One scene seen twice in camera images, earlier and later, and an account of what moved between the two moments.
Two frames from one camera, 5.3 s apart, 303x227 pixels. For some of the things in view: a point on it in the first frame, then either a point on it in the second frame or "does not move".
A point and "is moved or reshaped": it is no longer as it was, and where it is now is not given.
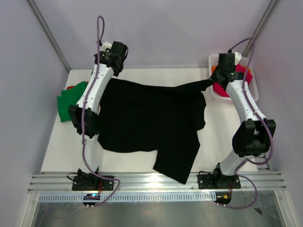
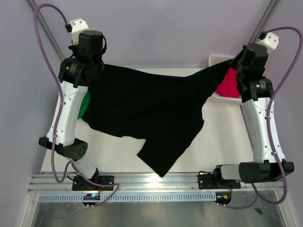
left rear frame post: [49, 34] does not move
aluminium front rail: [150, 182] does not move
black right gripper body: [218, 71] to [236, 63]
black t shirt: [138, 117] is moved or reshaped
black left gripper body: [120, 68] to [74, 47]
